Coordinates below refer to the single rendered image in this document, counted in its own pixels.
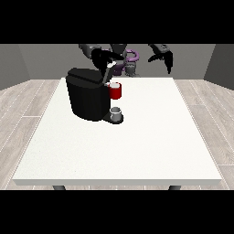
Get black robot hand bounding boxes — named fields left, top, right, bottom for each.
left=90, top=48, right=125, bottom=72
left=147, top=49, right=175, bottom=75

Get pale grey machine lid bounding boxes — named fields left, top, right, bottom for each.
left=101, top=59, right=118, bottom=84

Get red pod holder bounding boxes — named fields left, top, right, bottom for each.
left=108, top=82, right=122, bottom=101

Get black coffee machine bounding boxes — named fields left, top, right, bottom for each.
left=65, top=67, right=124, bottom=124

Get grey robot trunk purple rings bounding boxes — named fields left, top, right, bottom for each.
left=109, top=44, right=142, bottom=78

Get small grey cup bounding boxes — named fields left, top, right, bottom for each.
left=110, top=106, right=122, bottom=122

